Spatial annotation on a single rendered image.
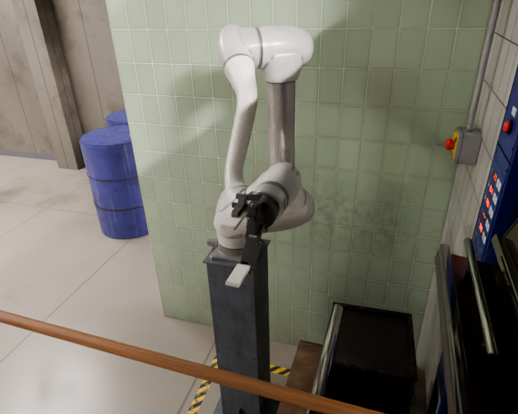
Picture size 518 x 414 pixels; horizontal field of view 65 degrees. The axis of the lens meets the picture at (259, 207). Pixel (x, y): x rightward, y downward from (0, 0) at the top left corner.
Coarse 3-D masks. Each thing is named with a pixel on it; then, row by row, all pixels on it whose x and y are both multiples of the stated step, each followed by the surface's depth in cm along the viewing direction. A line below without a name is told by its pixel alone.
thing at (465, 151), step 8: (456, 128) 138; (464, 128) 137; (456, 136) 133; (464, 136) 131; (472, 136) 130; (480, 136) 130; (456, 144) 133; (464, 144) 132; (472, 144) 131; (480, 144) 131; (456, 152) 134; (464, 152) 133; (472, 152) 132; (456, 160) 135; (464, 160) 134; (472, 160) 134
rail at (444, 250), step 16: (448, 256) 86; (448, 272) 82; (448, 288) 77; (448, 304) 73; (448, 320) 70; (448, 336) 68; (464, 352) 64; (464, 368) 61; (464, 384) 59; (464, 400) 56
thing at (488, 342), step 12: (468, 240) 86; (468, 252) 82; (468, 276) 79; (468, 288) 81; (480, 288) 72; (480, 300) 70; (480, 312) 67; (492, 336) 62; (480, 348) 63; (492, 348) 60; (480, 360) 64; (492, 360) 60
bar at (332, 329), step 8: (336, 304) 111; (336, 312) 108; (336, 320) 106; (328, 328) 104; (336, 328) 104; (328, 336) 101; (336, 336) 102; (328, 344) 99; (328, 352) 97; (320, 360) 95; (328, 360) 95; (320, 368) 93; (328, 368) 93; (320, 376) 91; (328, 376) 92; (320, 384) 89; (312, 392) 88; (320, 392) 87
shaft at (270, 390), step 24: (0, 312) 108; (72, 336) 100; (96, 336) 100; (144, 360) 94; (168, 360) 92; (240, 384) 86; (264, 384) 86; (312, 408) 82; (336, 408) 80; (360, 408) 80
